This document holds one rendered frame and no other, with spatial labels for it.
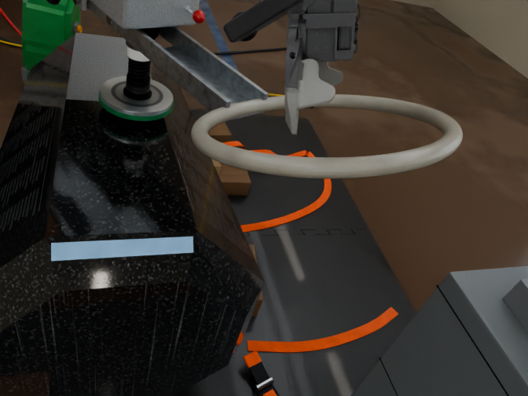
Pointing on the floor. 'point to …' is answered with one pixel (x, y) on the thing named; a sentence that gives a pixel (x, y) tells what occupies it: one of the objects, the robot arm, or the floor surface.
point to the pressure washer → (45, 29)
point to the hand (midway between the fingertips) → (298, 121)
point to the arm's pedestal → (458, 342)
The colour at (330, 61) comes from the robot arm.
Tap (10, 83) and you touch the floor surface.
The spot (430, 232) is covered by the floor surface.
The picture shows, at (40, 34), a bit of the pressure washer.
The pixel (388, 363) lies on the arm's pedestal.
